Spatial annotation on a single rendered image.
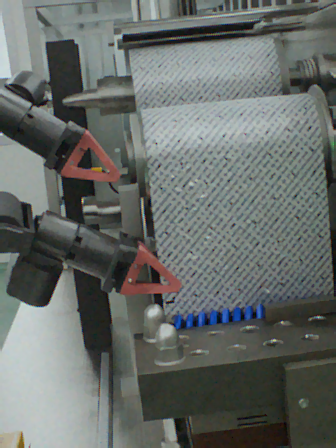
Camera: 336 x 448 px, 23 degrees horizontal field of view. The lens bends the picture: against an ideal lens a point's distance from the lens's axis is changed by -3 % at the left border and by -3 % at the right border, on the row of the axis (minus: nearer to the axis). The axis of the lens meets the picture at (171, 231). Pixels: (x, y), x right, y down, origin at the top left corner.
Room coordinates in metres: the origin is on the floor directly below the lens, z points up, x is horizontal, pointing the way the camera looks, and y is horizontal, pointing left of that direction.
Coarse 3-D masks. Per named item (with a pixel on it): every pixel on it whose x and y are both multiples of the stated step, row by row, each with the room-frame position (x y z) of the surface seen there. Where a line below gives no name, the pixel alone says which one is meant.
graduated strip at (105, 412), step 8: (104, 352) 1.37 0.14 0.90; (112, 352) 1.37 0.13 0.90; (104, 360) 1.33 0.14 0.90; (112, 360) 1.32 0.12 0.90; (104, 368) 1.29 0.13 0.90; (112, 368) 1.28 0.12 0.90; (104, 376) 1.25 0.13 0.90; (112, 376) 1.24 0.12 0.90; (104, 384) 1.21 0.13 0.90; (112, 384) 1.21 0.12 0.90; (104, 392) 1.18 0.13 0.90; (112, 392) 1.17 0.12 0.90; (104, 400) 1.14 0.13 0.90; (112, 400) 1.14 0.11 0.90; (104, 408) 1.11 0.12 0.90; (112, 408) 1.11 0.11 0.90; (104, 416) 1.08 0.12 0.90; (112, 416) 1.08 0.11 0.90; (104, 424) 1.05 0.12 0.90; (112, 424) 1.05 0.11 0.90; (104, 432) 1.02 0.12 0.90; (112, 432) 1.02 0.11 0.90; (104, 440) 1.00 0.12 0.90; (112, 440) 1.00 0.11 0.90
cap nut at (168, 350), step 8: (160, 328) 0.91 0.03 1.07; (168, 328) 0.91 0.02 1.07; (160, 336) 0.91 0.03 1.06; (168, 336) 0.91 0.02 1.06; (176, 336) 0.91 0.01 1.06; (160, 344) 0.91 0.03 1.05; (168, 344) 0.91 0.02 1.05; (176, 344) 0.91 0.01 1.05; (160, 352) 0.91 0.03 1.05; (168, 352) 0.90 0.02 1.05; (176, 352) 0.90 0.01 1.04; (160, 360) 0.91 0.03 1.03; (168, 360) 0.90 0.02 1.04; (176, 360) 0.90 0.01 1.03; (184, 360) 0.91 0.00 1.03
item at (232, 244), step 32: (160, 192) 1.08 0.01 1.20; (192, 192) 1.08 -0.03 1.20; (224, 192) 1.08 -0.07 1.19; (256, 192) 1.09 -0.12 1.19; (288, 192) 1.09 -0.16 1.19; (320, 192) 1.09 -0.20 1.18; (160, 224) 1.08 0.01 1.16; (192, 224) 1.08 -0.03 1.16; (224, 224) 1.08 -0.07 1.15; (256, 224) 1.09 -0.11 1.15; (288, 224) 1.09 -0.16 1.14; (320, 224) 1.09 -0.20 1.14; (160, 256) 1.08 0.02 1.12; (192, 256) 1.08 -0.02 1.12; (224, 256) 1.08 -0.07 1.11; (256, 256) 1.09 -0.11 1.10; (288, 256) 1.09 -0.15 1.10; (320, 256) 1.09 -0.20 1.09; (192, 288) 1.08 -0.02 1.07; (224, 288) 1.08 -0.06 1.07; (256, 288) 1.09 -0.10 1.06; (288, 288) 1.09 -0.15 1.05; (320, 288) 1.09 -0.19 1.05
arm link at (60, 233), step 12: (36, 216) 1.07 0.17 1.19; (48, 216) 1.06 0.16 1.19; (60, 216) 1.07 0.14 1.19; (36, 228) 1.05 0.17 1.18; (48, 228) 1.05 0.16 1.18; (60, 228) 1.05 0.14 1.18; (72, 228) 1.06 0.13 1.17; (36, 240) 1.05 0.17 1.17; (48, 240) 1.05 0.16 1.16; (60, 240) 1.05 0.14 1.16; (72, 240) 1.05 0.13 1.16; (36, 252) 1.08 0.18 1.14; (48, 252) 1.05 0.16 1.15; (60, 252) 1.05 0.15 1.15; (36, 264) 1.07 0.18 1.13; (48, 264) 1.07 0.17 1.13
